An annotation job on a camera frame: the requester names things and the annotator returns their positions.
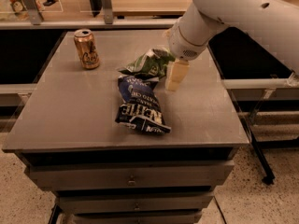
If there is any green jalapeno chip bag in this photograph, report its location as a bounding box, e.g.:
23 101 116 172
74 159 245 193
118 49 175 79

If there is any small black object on counter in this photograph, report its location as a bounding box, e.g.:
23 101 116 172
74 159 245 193
43 0 58 7

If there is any orange soda can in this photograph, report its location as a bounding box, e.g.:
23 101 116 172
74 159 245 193
74 29 100 69

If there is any bottom grey drawer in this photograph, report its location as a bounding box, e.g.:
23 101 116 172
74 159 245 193
74 210 202 224

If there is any grey drawer cabinet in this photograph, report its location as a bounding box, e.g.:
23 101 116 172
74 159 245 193
1 28 250 224

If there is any black metal floor stand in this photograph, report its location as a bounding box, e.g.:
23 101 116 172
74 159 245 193
240 117 275 185

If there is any middle grey drawer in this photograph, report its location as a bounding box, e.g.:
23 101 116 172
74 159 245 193
57 192 213 214

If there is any grey drawer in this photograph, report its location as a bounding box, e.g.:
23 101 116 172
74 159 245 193
28 161 234 191
74 210 202 224
57 192 213 214

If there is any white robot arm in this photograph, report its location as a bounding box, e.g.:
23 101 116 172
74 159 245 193
166 0 299 88

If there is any top grey drawer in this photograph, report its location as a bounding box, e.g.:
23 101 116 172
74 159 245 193
28 161 234 191

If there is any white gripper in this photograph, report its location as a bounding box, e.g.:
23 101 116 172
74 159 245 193
163 18 208 91

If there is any blue kettle chip bag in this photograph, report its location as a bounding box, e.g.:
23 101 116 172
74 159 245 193
115 76 171 134

